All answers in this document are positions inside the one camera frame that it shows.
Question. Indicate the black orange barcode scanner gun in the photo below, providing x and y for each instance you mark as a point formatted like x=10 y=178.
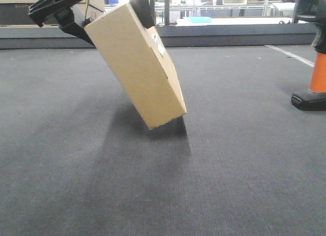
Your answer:
x=313 y=99

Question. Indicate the small brown cardboard package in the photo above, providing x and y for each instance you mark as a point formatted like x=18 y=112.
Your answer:
x=140 y=63

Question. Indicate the blue flat tray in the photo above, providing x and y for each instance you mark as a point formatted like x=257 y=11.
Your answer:
x=199 y=19

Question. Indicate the white tape strip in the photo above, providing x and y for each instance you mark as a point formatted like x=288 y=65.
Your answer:
x=292 y=55

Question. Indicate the white background table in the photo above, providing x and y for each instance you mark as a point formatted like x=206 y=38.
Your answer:
x=237 y=21

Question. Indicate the grey felt table edge rail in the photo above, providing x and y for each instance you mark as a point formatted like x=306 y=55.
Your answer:
x=27 y=36

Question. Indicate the dark vertical post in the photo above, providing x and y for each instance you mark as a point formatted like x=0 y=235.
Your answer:
x=167 y=13

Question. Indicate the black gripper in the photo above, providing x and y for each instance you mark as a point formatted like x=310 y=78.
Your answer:
x=69 y=16

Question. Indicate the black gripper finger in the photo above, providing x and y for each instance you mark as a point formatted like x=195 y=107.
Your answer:
x=143 y=11

